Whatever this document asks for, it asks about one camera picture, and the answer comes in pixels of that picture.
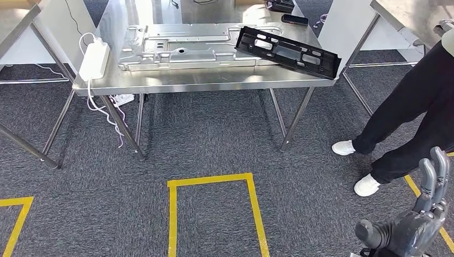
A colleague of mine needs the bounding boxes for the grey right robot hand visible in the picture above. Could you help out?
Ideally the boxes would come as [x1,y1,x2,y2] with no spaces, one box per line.
[354,146,451,257]

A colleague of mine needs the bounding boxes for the black panel part with cutouts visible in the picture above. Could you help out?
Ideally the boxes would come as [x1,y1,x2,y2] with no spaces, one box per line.
[235,26,342,80]

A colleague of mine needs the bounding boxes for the yellow floor tape square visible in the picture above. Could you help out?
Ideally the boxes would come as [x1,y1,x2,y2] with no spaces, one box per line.
[167,173,270,257]
[0,196,34,257]
[403,152,454,254]

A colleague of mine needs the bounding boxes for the person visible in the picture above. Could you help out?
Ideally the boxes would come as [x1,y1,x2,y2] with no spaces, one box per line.
[331,19,454,198]

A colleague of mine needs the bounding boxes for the white partition board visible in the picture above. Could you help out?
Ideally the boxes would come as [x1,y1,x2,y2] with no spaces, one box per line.
[318,0,380,73]
[360,22,426,63]
[0,0,96,73]

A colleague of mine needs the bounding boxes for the stainless steel table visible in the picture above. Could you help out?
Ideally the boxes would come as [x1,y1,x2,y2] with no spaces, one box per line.
[42,0,338,162]
[342,0,454,118]
[0,0,77,170]

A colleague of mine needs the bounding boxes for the black smartphone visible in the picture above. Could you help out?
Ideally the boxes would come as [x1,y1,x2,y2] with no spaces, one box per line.
[281,14,309,27]

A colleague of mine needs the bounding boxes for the black remote controller with antennas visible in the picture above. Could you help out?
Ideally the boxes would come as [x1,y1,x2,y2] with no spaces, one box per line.
[264,0,296,14]

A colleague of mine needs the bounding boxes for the stamped sheet metal panel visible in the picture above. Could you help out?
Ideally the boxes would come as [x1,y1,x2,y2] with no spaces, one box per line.
[118,21,284,72]

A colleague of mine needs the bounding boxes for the white power strip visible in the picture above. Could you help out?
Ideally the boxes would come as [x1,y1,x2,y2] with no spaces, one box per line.
[78,38,111,82]

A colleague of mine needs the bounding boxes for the brown cardboard box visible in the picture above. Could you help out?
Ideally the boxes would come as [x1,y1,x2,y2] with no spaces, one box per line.
[0,0,43,10]

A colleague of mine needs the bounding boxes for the grey coiled cable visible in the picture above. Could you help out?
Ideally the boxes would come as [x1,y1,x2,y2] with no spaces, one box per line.
[313,13,329,29]

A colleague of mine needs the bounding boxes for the black laptop cable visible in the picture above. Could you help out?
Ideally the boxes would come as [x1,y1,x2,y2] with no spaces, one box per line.
[171,0,218,10]

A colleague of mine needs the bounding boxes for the white power strip cable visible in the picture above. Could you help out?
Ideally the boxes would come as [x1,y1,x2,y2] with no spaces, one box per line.
[78,32,126,149]

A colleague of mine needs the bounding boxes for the thin black cable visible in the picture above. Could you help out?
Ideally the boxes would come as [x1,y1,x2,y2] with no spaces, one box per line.
[64,0,84,36]

